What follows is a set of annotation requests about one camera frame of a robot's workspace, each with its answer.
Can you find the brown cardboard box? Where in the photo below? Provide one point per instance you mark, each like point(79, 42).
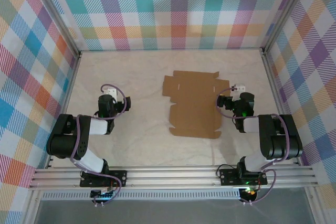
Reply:
point(194, 108)

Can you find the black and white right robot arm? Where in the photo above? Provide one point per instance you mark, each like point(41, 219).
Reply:
point(283, 142)

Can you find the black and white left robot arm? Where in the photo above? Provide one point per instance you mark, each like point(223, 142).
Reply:
point(65, 142)

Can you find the aluminium side rail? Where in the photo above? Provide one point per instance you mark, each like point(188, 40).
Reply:
point(69, 95)
point(275, 98)

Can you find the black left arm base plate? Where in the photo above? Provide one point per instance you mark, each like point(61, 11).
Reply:
point(120, 178)

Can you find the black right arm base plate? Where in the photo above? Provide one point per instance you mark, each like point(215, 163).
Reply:
point(228, 178)

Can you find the long aluminium mounting rail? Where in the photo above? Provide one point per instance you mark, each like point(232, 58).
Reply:
point(170, 178)

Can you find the aluminium corner post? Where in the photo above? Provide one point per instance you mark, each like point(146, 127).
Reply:
point(286, 11)
point(52, 14)

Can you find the aluminium frame leg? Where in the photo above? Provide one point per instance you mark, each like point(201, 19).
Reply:
point(316, 208)
point(31, 208)

